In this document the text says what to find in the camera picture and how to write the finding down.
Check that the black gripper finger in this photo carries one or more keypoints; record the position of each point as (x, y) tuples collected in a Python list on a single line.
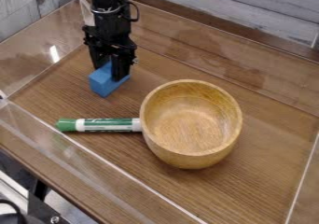
[(122, 62), (99, 56)]

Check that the black table leg bracket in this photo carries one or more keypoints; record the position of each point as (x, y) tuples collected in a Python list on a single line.
[(39, 209)]

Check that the blue foam block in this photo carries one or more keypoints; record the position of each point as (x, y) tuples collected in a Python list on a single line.
[(102, 83)]

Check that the clear acrylic tray wall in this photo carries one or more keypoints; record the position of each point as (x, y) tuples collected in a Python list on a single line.
[(107, 172)]

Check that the brown wooden bowl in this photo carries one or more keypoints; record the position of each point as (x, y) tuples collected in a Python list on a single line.
[(191, 123)]

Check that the green white marker pen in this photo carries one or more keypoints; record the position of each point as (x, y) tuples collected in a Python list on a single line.
[(99, 125)]

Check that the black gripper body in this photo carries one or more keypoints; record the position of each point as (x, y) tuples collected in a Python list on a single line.
[(111, 28)]

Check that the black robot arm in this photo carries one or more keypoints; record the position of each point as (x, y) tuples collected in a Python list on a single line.
[(107, 37)]

